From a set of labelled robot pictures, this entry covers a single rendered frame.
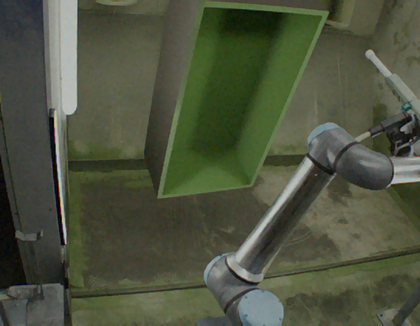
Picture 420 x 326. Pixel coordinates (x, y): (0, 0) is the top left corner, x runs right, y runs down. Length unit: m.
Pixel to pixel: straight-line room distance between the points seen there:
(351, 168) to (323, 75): 2.58
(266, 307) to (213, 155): 1.46
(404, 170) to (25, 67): 1.22
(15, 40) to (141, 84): 1.95
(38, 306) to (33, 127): 0.60
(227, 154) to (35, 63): 1.65
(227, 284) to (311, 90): 2.50
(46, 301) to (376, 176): 1.12
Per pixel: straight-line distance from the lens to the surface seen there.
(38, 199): 1.63
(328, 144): 1.25
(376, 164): 1.22
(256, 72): 2.38
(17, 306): 1.48
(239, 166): 2.63
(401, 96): 1.52
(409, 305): 2.65
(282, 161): 3.54
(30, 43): 1.32
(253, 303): 1.37
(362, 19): 4.00
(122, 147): 3.12
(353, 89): 3.92
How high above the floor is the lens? 1.99
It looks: 35 degrees down
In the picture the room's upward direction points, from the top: 11 degrees clockwise
